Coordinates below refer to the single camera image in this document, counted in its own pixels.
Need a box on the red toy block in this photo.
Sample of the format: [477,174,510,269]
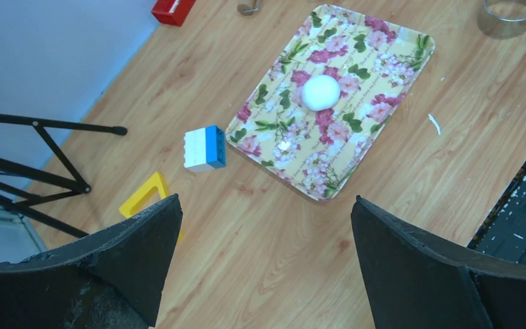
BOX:
[151,0,195,27]

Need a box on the black music stand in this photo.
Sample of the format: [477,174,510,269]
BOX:
[0,114,128,239]

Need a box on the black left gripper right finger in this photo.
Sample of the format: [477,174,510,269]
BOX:
[351,197,526,328]

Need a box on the white dough scrap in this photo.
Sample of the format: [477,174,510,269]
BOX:
[428,113,442,136]

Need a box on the white dough ball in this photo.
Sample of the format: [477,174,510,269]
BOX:
[301,75,341,112]

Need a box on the floral yellow tray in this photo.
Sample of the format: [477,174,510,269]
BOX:
[226,4,435,201]

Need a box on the wooden rolling pin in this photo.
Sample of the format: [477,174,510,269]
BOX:
[236,0,262,16]

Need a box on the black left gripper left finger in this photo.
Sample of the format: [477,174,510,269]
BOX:
[0,194,183,328]

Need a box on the white and blue toy block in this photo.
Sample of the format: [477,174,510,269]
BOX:
[184,125,226,173]

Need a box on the yellow triangular toy block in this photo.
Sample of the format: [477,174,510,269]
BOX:
[119,171,169,218]

